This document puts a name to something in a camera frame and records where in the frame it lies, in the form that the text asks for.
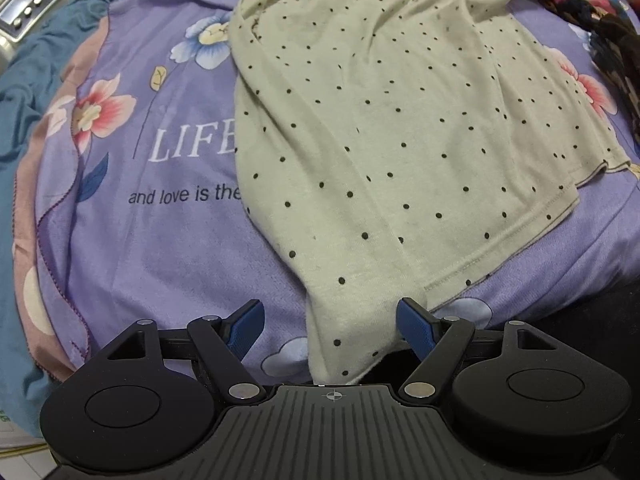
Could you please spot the purple floral blanket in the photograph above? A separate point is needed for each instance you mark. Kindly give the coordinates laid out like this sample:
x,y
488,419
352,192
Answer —
x,y
165,240

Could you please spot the teal bed sheet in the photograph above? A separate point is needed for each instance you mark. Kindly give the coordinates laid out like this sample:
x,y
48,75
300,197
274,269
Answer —
x,y
20,120

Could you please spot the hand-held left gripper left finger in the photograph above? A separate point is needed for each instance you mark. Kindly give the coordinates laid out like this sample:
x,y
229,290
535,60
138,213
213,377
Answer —
x,y
246,330

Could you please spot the cream polka dot shirt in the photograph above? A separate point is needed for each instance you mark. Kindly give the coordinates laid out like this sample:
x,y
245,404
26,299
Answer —
x,y
400,135

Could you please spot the white appliance control panel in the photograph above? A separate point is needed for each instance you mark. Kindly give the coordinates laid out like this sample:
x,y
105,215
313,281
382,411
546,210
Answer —
x,y
29,2

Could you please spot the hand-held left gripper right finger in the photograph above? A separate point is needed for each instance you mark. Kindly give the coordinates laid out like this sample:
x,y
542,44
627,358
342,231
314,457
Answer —
x,y
415,331

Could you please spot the dark cloth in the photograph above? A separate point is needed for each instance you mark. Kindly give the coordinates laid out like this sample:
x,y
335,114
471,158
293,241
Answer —
x,y
590,305

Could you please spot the brown garment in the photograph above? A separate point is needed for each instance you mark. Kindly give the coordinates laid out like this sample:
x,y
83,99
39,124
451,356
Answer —
x,y
622,60

